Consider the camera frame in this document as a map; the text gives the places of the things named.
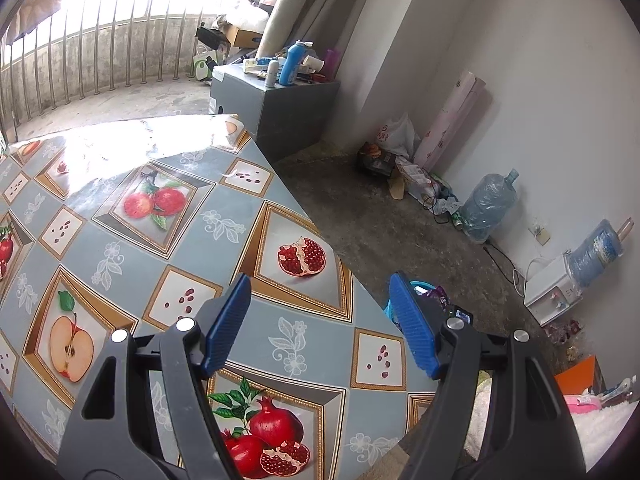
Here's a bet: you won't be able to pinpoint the blue plastic basket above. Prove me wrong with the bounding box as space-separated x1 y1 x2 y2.
382 280 442 332

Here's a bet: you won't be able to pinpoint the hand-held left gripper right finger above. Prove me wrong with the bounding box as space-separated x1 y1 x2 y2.
389 272 583 480

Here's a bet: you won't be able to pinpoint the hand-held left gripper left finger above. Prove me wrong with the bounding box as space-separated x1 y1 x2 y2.
55 273 252 480

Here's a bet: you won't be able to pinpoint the pink wallpaper roll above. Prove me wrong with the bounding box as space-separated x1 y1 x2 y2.
414 70 487 172

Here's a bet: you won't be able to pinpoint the beige curtain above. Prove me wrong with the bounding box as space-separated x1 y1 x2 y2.
254 0 382 62

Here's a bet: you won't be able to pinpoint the green and white bag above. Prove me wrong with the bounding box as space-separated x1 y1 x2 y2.
192 49 222 82

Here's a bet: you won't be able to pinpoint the hanging beige coat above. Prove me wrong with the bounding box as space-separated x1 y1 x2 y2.
4 0 67 44

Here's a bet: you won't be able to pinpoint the white cable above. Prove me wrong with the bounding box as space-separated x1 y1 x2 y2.
512 257 551 297

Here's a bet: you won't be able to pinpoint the pink cloth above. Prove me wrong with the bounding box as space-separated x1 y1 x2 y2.
562 392 602 414

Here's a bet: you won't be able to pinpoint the blue water jug on dispenser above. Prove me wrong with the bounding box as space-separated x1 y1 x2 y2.
569 218 624 289

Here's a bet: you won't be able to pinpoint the black cable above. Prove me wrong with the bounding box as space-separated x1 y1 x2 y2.
484 242 526 297

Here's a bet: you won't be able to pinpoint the white plastic bag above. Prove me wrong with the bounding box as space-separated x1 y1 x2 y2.
377 113 422 159

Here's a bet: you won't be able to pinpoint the wall socket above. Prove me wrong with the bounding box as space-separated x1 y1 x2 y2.
529 219 552 247

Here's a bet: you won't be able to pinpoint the white water dispenser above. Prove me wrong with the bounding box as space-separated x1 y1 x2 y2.
523 254 584 327

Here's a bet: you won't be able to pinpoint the purple snack bag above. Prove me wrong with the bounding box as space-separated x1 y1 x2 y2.
424 286 452 309

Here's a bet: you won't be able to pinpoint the orange box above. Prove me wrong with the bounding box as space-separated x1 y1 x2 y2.
553 354 599 397

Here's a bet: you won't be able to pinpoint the blue spray bottle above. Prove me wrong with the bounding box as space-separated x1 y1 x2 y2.
277 39 307 87

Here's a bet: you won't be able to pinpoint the metal balcony railing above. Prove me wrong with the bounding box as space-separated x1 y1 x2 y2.
0 0 281 132

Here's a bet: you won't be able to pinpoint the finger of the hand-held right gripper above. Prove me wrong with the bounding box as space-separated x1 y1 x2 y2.
443 303 475 327

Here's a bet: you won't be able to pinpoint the dark cardboard box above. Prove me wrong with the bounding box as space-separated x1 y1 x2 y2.
357 142 399 177

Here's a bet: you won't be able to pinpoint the white garment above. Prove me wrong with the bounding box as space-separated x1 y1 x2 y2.
469 370 637 480

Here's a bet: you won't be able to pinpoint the snack packets on floor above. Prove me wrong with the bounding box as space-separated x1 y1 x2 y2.
544 319 584 347

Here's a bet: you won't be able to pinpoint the empty blue water jug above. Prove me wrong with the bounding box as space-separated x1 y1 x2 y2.
459 168 521 244

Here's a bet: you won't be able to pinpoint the grey cabinet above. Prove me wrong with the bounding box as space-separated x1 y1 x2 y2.
208 62 342 154

